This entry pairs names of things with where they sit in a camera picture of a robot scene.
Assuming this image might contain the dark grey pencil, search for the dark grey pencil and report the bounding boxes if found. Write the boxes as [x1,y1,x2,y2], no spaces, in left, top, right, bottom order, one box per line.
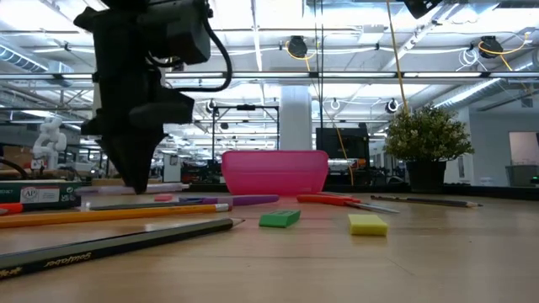
[370,194,484,209]

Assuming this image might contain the potted green plant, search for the potted green plant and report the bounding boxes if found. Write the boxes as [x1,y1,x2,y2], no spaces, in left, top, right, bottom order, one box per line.
[383,104,475,193]

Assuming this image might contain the black metal stand frame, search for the black metal stand frame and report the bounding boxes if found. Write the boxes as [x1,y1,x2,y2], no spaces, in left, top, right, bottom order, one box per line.
[211,104,280,163]

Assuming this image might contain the black Goldfaber pencil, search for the black Goldfaber pencil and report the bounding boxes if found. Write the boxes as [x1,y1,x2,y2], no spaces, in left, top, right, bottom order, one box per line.
[0,217,246,281]

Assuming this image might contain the thin yellow reel cable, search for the thin yellow reel cable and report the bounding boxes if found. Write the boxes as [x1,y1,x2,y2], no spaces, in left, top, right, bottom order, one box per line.
[323,111,355,186]

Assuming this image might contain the yellow orange pencil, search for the yellow orange pencil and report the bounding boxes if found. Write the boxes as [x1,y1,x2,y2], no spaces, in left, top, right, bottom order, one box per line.
[0,203,232,230]

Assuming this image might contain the green eraser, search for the green eraser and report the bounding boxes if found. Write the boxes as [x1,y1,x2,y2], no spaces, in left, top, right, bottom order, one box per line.
[258,210,302,229]

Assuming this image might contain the black hanging coiled cable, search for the black hanging coiled cable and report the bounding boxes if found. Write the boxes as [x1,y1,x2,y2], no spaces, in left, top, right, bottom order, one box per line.
[312,0,326,127]

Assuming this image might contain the white robot figure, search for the white robot figure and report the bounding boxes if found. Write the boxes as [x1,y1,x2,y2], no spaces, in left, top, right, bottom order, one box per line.
[31,116,68,172]

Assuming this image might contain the pink translucent pencil case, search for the pink translucent pencil case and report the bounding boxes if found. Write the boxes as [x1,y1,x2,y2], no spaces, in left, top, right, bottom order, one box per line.
[221,150,329,197]

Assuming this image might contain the white pillar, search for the white pillar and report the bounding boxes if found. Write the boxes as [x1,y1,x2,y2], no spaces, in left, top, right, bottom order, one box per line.
[280,86,313,152]

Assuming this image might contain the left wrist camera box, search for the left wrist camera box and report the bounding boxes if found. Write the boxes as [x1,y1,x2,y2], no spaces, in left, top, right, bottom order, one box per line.
[147,0,211,66]

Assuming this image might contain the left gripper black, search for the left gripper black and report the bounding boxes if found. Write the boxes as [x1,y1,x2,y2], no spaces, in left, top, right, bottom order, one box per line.
[73,0,195,194]

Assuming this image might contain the yellow hanging cable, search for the yellow hanging cable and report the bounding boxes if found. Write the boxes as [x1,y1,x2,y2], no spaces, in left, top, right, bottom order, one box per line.
[385,0,412,114]

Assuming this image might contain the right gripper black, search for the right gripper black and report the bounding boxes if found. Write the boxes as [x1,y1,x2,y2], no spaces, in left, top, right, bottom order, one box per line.
[402,0,444,20]

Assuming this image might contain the black cable loop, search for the black cable loop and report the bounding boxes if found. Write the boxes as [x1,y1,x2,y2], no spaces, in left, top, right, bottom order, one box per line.
[0,157,29,180]

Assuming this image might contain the purple handled rainbow scissors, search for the purple handled rainbow scissors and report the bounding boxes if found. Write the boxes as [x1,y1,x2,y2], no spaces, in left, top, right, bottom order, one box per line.
[88,194,281,211]

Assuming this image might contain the black ceiling cable reel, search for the black ceiling cable reel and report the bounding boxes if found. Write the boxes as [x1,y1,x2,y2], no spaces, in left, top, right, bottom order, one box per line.
[478,35,503,60]
[286,35,311,60]

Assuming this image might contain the green yellow crayon box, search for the green yellow crayon box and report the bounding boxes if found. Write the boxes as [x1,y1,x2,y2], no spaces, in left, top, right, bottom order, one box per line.
[0,179,83,211]

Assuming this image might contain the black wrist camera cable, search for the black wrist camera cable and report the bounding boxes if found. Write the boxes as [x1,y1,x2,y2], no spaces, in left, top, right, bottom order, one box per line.
[145,16,233,93]

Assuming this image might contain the orange handled scissors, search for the orange handled scissors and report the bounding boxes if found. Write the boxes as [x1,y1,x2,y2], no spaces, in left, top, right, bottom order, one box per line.
[296,192,401,215]

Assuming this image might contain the yellow eraser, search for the yellow eraser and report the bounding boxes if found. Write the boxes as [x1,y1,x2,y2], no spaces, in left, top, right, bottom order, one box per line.
[348,214,389,237]

